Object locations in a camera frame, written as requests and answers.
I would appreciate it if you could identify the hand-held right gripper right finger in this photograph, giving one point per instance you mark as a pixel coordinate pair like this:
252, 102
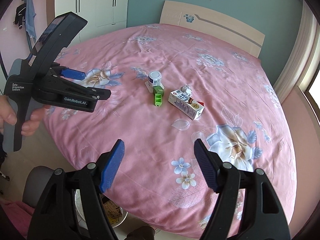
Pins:
206, 167

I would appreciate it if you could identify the dark cloth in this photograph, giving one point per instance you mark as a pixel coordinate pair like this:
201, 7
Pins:
140, 233

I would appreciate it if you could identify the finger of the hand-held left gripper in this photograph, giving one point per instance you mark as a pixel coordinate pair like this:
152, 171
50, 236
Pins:
72, 74
82, 92

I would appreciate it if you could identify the white milk carton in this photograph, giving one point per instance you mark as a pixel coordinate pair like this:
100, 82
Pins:
185, 105

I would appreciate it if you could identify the blue hanging cloth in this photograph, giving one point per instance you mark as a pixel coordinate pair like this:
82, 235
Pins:
30, 12

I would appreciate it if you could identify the white bottle with blue label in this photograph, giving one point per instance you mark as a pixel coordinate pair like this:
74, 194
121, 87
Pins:
154, 79

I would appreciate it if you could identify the person's left hand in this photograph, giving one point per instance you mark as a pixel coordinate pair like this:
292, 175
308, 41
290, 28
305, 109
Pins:
33, 122

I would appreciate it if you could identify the trash bin with white liner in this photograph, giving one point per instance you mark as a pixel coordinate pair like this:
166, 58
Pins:
113, 212

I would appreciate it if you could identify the grey stool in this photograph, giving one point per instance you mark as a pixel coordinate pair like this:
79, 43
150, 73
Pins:
37, 180

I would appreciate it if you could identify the black hanging cloth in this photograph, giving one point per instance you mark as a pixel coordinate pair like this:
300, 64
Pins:
20, 12

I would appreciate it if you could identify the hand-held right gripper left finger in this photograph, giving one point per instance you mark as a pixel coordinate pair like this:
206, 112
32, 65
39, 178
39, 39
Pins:
113, 166

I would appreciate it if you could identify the pink floral bed sheet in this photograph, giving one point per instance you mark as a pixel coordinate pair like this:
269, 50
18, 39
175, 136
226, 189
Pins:
150, 55

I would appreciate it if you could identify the beige wooden headboard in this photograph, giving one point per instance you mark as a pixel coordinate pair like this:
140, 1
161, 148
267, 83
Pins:
225, 25

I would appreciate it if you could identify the beige curtain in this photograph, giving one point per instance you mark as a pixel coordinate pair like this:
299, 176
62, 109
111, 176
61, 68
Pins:
297, 55

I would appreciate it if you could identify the small green box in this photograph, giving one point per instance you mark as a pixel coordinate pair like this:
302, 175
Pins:
158, 97

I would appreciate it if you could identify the pink cloth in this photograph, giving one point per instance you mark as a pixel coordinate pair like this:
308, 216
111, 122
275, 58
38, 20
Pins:
16, 220

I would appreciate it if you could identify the crumpled clear wrapper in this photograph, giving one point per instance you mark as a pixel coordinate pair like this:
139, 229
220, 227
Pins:
186, 90

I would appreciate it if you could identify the white wardrobe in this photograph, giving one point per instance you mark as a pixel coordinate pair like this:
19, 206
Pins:
100, 5

